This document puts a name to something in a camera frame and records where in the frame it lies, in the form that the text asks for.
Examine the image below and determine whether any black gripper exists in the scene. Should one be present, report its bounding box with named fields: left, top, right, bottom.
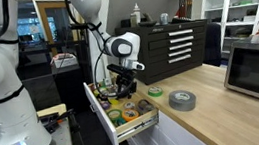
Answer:
left=113, top=70, right=141, bottom=101

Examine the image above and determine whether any clear white tape roll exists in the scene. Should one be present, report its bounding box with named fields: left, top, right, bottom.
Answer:
left=122, top=100, right=137, bottom=112

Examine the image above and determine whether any metal can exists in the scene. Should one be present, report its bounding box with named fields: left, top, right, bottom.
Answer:
left=158, top=12, right=170, bottom=26

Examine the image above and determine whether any wooden drawer white front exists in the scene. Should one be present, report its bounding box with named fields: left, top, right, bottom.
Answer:
left=82, top=72, right=164, bottom=145

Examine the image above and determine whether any green tape roll wide hole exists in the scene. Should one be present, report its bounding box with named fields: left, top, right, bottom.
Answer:
left=106, top=108, right=125, bottom=123

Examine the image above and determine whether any white yellow tape roll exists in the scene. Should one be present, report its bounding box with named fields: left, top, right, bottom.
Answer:
left=108, top=97, right=121, bottom=107

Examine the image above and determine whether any black flat tool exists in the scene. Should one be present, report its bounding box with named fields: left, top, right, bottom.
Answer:
left=138, top=19, right=158, bottom=29

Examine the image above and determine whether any white pink box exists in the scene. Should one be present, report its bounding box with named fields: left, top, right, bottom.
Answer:
left=50, top=51, right=78, bottom=70

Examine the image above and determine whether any small purple tape roll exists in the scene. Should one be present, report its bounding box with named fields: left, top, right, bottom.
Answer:
left=136, top=98, right=156, bottom=115

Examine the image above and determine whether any grey duct tape roll plain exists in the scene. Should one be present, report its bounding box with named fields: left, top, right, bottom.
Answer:
left=166, top=87, right=198, bottom=115

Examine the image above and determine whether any small green tape roll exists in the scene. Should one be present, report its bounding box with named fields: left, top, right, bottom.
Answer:
left=147, top=84, right=165, bottom=98

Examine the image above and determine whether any dark office chair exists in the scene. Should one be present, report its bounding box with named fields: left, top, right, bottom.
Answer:
left=198, top=20, right=227, bottom=70

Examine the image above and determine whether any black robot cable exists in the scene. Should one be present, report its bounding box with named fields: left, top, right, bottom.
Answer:
left=64, top=0, right=131, bottom=105

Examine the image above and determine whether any orange masking tape roll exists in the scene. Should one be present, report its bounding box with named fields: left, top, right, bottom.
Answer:
left=120, top=107, right=141, bottom=124

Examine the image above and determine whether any teal tape roll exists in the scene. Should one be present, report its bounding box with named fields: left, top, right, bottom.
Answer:
left=114, top=116, right=128, bottom=128

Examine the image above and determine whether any white squeeze bottle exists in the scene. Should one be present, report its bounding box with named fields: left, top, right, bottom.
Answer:
left=131, top=2, right=143, bottom=25

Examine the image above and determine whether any metal drawer handle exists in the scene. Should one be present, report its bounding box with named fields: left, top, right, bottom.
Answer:
left=88, top=102, right=97, bottom=114

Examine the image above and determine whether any black tool chest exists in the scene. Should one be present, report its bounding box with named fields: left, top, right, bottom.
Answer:
left=114, top=15, right=215, bottom=89

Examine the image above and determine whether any dark small bottle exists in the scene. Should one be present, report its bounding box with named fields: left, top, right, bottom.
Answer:
left=129, top=12, right=139, bottom=28

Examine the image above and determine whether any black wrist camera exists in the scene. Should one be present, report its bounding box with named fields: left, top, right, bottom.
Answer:
left=106, top=61, right=135, bottom=80

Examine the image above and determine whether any purple tape roll clear core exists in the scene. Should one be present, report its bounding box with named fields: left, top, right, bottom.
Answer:
left=100, top=99, right=112, bottom=111

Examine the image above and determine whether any wooden door frame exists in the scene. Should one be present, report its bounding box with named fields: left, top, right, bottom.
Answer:
left=33, top=0, right=78, bottom=58

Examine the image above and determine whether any steel microwave oven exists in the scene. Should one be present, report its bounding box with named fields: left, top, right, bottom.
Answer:
left=217, top=34, right=259, bottom=119

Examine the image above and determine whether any yellow-green tape roll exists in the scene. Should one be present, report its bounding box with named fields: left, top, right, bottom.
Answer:
left=91, top=87, right=105, bottom=98

